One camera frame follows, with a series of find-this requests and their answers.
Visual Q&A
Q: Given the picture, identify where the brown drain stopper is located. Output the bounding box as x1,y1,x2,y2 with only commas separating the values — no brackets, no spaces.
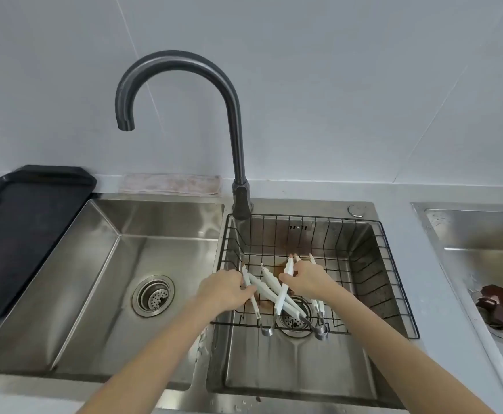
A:
471,284,503,337

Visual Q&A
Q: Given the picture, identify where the person's left forearm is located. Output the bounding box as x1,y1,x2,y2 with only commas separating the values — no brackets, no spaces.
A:
76,293,243,414

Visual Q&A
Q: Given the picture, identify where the pink dish cloth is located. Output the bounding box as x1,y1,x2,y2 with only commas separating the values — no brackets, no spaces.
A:
120,172,222,197

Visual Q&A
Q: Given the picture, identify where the round metal drain strainer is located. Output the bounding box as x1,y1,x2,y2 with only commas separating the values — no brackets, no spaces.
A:
131,274,176,318
273,297,321,340

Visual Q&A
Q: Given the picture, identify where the black plastic tray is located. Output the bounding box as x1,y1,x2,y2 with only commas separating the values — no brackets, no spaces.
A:
0,164,98,327

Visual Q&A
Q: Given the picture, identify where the person's left hand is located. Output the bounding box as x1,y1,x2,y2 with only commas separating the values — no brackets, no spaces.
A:
195,269,257,313

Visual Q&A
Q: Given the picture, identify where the person's right hand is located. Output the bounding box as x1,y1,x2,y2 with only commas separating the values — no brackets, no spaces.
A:
278,259,343,303

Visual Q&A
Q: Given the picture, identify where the black wire basket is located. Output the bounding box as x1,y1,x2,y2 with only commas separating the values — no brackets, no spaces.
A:
210,214,420,340

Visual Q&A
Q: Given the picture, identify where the stainless steel double sink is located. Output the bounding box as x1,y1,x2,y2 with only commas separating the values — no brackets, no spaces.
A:
0,193,423,414

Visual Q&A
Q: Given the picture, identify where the stainless steel single sink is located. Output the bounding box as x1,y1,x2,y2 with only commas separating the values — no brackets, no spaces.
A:
410,201,503,414

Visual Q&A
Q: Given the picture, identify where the dark grey gooseneck faucet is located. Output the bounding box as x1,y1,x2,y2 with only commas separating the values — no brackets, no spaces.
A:
114,50,254,220

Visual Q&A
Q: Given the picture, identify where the person's right forearm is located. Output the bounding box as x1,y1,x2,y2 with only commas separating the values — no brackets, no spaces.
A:
316,282,496,414

